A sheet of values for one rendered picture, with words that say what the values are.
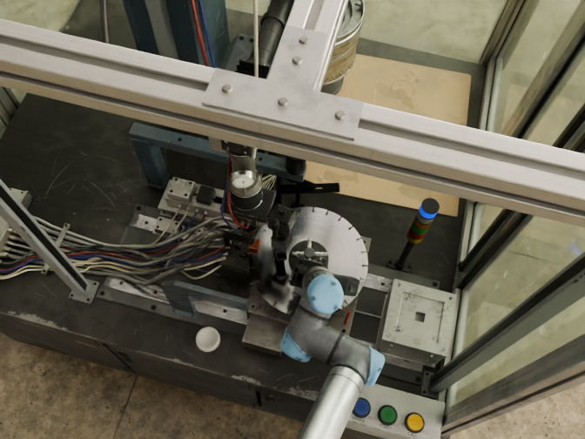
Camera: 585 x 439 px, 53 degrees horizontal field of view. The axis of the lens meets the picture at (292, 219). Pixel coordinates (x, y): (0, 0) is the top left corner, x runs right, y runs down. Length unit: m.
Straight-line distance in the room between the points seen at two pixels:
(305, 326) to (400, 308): 0.47
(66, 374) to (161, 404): 0.42
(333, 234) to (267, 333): 0.34
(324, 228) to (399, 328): 0.34
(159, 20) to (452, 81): 1.10
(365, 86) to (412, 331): 0.96
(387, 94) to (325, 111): 1.69
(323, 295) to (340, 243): 0.44
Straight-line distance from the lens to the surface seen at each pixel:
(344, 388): 1.22
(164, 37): 1.78
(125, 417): 2.56
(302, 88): 0.53
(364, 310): 1.81
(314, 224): 1.68
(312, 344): 1.28
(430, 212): 1.51
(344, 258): 1.64
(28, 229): 1.48
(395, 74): 2.26
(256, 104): 0.52
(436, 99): 2.23
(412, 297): 1.69
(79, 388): 2.63
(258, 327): 1.71
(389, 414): 1.60
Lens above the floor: 2.46
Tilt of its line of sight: 64 degrees down
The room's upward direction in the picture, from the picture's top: 3 degrees clockwise
